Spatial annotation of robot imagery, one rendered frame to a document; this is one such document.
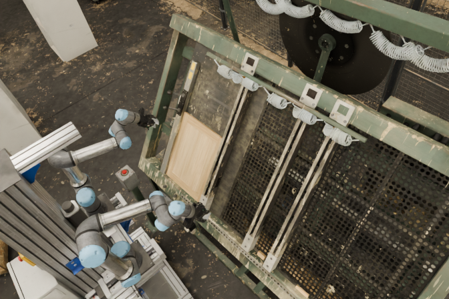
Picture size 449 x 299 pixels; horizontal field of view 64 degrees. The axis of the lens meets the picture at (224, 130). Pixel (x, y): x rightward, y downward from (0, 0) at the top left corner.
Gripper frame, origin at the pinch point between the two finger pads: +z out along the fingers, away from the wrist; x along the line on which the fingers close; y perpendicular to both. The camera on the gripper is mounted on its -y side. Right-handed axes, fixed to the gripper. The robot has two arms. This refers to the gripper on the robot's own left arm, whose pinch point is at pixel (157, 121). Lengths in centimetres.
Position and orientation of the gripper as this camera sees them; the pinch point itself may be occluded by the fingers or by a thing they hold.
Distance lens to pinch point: 263.1
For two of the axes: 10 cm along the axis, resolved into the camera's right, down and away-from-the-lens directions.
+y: 4.9, 7.3, -4.8
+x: 6.6, -6.7, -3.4
